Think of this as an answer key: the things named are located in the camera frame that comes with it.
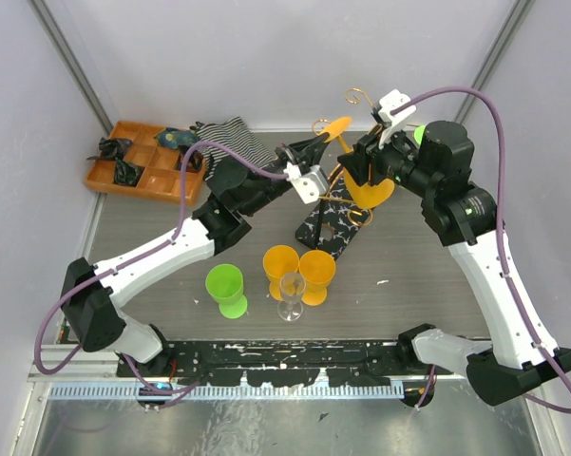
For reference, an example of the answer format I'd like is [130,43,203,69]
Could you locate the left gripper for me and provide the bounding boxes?
[241,132,332,218]

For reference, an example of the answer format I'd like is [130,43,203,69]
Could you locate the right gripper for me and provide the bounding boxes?
[336,120,438,199]

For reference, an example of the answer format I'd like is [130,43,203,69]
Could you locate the orange plastic goblet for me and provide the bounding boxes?
[262,245,299,300]
[315,116,394,209]
[298,250,336,306]

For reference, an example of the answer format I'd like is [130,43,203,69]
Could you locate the gold wine glass rack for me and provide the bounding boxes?
[294,86,390,261]

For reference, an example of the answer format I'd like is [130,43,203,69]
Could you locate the green plastic goblet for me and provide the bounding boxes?
[413,124,427,146]
[205,263,248,319]

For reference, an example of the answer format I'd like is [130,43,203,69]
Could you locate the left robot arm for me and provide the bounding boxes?
[56,133,333,376]

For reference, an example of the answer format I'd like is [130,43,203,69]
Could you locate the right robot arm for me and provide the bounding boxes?
[337,121,571,406]

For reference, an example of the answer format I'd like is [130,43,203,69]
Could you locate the clear wine glass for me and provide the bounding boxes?
[277,273,306,322]

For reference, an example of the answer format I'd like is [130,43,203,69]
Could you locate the striped black white cloth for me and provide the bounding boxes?
[190,116,276,168]

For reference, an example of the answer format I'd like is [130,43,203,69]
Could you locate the dark orange crumpled cloth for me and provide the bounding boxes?
[176,145,204,173]

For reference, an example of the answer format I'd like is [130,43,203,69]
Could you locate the blue patterned cloth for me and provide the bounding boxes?
[154,128,200,152]

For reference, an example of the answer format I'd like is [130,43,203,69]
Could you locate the orange wooden compartment tray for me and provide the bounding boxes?
[85,121,181,203]

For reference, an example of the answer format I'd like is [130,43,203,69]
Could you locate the green plastic goblet front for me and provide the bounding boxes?
[205,263,248,319]

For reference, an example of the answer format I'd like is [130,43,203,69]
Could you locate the black crumpled cloth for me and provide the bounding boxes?
[89,138,133,161]

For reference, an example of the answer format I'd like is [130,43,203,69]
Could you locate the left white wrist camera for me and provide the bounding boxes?
[285,162,329,204]

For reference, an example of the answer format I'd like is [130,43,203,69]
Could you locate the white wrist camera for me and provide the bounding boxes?
[285,162,329,204]
[372,89,416,149]

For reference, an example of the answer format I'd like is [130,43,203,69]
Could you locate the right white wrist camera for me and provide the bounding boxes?
[372,89,416,149]

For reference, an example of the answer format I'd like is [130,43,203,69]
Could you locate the black mounting base plate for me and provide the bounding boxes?
[116,338,438,387]

